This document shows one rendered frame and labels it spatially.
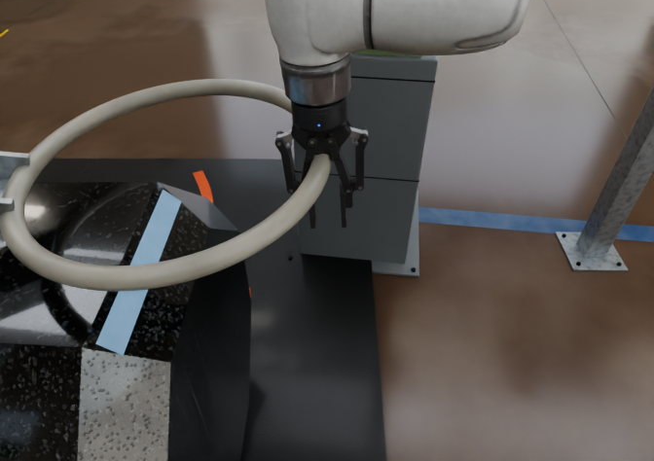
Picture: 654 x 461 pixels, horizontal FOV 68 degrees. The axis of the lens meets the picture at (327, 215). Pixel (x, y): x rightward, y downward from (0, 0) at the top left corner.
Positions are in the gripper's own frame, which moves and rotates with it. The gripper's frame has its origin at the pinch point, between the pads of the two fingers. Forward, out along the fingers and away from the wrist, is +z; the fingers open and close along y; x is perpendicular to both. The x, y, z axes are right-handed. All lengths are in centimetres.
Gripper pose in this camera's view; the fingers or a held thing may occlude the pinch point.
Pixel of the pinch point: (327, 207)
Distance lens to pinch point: 78.1
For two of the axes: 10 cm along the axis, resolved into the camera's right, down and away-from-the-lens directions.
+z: 0.6, 7.4, 6.7
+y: -10.0, 0.4, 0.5
